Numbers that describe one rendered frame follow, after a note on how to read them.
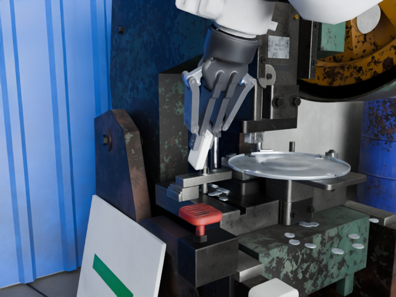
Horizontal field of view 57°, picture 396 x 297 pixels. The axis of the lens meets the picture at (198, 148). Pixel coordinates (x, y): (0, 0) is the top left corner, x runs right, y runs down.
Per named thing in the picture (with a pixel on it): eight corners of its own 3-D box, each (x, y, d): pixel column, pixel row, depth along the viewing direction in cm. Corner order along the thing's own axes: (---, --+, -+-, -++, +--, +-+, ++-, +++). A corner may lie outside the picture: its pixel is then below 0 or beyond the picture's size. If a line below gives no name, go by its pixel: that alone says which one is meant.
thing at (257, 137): (265, 142, 99) (266, 128, 98) (252, 143, 96) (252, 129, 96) (257, 140, 102) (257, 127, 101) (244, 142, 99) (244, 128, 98)
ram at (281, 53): (309, 119, 92) (316, -5, 87) (266, 122, 84) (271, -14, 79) (261, 114, 106) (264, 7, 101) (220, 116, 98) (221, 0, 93)
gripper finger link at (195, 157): (209, 135, 59) (205, 135, 59) (198, 170, 63) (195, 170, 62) (200, 126, 61) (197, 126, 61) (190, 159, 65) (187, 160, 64)
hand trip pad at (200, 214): (225, 253, 64) (225, 211, 63) (197, 262, 61) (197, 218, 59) (203, 239, 70) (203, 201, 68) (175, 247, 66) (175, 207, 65)
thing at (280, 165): (205, 161, 94) (205, 158, 94) (283, 150, 110) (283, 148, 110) (291, 188, 70) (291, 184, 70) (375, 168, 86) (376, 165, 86)
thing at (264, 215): (346, 203, 103) (347, 182, 102) (219, 241, 78) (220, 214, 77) (269, 180, 127) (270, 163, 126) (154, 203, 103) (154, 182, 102)
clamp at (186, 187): (234, 190, 95) (235, 151, 93) (178, 201, 85) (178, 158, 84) (220, 185, 100) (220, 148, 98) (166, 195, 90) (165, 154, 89)
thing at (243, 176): (283, 172, 101) (284, 156, 101) (243, 180, 93) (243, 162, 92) (261, 166, 109) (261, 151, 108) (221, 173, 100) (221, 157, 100)
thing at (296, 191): (364, 231, 82) (369, 173, 80) (324, 247, 74) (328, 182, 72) (281, 202, 103) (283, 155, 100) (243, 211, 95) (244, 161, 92)
